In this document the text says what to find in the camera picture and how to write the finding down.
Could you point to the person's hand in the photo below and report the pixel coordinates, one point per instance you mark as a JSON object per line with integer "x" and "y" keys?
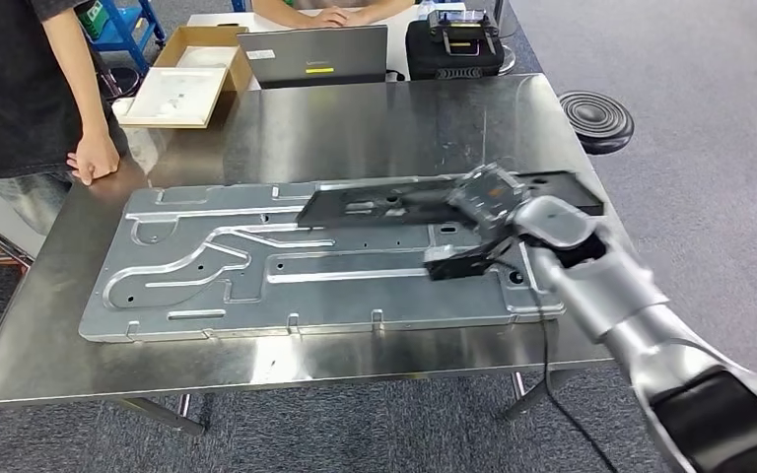
{"x": 94, "y": 160}
{"x": 329, "y": 18}

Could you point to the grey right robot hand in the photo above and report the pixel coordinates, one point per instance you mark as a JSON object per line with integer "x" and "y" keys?
{"x": 489, "y": 199}

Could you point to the black plastic plate frame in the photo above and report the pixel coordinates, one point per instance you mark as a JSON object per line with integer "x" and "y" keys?
{"x": 568, "y": 189}

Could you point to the person's forearm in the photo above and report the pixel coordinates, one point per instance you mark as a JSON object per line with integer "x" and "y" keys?
{"x": 385, "y": 10}
{"x": 280, "y": 16}
{"x": 78, "y": 78}

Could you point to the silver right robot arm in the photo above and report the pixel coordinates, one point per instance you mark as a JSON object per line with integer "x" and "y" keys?
{"x": 613, "y": 287}

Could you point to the stainless steel workbench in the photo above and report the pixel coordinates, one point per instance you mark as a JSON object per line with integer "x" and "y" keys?
{"x": 352, "y": 130}

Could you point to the grey laptop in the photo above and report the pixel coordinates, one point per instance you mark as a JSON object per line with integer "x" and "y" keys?
{"x": 313, "y": 52}

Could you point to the person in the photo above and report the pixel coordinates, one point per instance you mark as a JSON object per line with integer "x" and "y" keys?
{"x": 274, "y": 13}
{"x": 0, "y": 98}

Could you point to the brown cardboard box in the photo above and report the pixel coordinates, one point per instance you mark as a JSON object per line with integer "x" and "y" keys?
{"x": 241, "y": 68}

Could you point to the cardboard tray white insert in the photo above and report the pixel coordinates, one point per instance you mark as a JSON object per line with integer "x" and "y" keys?
{"x": 176, "y": 98}

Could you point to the black carry case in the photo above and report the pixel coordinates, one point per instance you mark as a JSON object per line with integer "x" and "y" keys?
{"x": 424, "y": 62}

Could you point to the blue metal cart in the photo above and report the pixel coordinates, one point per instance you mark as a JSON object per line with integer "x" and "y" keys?
{"x": 120, "y": 34}

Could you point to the black remote controller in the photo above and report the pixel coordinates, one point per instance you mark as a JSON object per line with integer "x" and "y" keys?
{"x": 463, "y": 23}

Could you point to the chrome stool pole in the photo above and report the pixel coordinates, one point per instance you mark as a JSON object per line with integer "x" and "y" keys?
{"x": 508, "y": 62}

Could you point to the green box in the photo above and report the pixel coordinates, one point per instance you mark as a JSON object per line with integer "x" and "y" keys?
{"x": 91, "y": 13}

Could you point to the large grey sheet metal panel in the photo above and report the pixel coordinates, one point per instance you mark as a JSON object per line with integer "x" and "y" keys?
{"x": 352, "y": 294}

